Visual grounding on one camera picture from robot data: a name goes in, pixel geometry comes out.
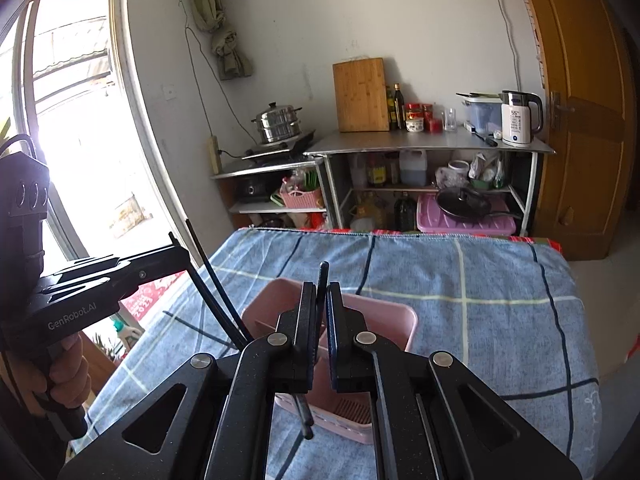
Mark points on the narrow wall calendar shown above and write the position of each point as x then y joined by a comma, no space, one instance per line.
532,35

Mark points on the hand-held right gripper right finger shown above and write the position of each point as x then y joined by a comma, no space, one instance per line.
336,320

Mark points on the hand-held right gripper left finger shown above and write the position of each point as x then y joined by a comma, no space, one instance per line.
307,310

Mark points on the tall dark sauce bottle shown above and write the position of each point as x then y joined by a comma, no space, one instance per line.
398,107

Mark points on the white ceramic mug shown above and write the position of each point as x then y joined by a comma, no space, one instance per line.
457,172

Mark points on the person's left hand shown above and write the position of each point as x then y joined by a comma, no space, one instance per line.
70,375

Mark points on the white wall socket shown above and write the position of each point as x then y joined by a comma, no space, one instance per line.
170,91

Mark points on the white plastic jug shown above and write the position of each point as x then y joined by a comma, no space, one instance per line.
412,167

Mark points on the bamboo cutting board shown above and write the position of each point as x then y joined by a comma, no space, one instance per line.
361,95

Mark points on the black gas stove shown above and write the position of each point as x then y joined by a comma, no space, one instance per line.
280,149

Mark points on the blue plaid tablecloth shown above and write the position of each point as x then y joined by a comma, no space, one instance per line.
450,285

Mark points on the clear drinking glass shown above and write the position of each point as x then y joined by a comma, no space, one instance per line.
450,120

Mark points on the low metal stove stand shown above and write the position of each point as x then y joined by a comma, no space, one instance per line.
260,167

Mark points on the white electric kettle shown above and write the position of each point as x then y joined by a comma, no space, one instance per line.
517,120

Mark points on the pink plastic utensil basket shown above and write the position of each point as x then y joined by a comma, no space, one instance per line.
380,310

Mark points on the red cup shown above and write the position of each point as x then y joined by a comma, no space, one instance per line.
433,125

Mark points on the black frying pan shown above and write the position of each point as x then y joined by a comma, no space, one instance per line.
465,205

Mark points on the black kitchen knife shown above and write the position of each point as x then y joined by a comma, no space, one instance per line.
485,138

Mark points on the green-capped plastic bottle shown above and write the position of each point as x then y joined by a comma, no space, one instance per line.
127,335

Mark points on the metal counter table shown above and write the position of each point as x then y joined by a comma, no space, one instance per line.
400,141

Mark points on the small patterned bowl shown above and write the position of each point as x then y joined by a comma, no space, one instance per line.
414,125

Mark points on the pink plastic storage box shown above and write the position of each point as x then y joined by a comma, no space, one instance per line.
430,222

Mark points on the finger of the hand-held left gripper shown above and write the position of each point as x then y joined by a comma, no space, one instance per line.
150,267

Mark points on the red-lidded jar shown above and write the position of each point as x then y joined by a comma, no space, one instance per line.
412,111

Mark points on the wooden door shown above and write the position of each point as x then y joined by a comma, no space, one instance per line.
575,35

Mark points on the tied beige curtain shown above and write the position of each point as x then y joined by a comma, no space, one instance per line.
220,20

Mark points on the beige power strip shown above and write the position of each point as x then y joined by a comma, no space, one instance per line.
214,155

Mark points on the stainless steel steamer pot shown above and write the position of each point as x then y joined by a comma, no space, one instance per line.
277,122

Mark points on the red patterned rug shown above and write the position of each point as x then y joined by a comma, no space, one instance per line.
150,300

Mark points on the small pink woven basket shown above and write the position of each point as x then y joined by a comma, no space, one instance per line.
300,197

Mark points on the water filter pitcher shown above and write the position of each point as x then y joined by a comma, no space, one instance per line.
482,115

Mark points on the yellow cooking oil bottle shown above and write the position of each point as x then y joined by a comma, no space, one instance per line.
370,212

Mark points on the white sliding door frame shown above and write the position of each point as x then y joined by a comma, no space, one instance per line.
135,110

